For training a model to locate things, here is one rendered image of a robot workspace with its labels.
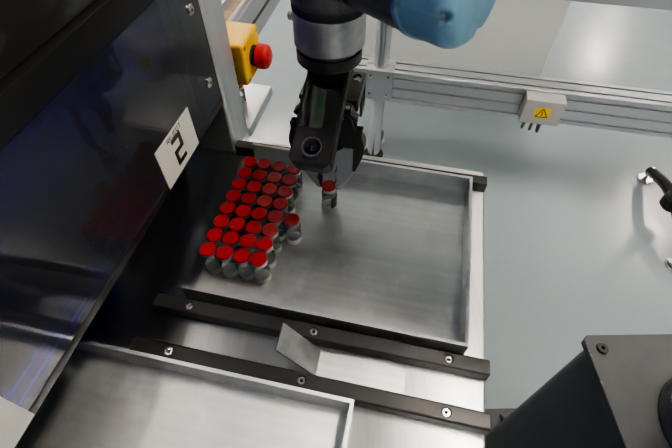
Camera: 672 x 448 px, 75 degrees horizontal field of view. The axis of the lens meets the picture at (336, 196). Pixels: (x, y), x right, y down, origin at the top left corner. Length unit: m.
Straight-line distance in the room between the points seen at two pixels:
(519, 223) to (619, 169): 0.60
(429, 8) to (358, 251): 0.36
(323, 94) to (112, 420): 0.41
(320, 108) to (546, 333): 1.32
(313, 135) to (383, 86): 1.10
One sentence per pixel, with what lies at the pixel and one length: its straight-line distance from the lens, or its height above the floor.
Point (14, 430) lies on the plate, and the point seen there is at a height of 1.00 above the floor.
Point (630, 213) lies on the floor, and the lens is 2.12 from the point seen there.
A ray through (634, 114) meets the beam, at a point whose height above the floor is 0.50.
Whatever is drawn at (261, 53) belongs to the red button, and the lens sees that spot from 0.73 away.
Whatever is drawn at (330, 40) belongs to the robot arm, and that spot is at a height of 1.16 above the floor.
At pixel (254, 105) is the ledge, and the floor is 0.88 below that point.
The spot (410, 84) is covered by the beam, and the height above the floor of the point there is 0.51.
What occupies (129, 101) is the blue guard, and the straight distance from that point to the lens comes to 0.48.
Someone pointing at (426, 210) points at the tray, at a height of 0.88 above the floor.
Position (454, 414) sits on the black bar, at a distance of 0.52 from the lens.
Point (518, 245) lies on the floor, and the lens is 1.81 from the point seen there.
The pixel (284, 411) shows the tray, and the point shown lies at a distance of 0.53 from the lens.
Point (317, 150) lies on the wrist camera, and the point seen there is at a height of 1.08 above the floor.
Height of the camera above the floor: 1.39
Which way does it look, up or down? 50 degrees down
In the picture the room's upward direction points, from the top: straight up
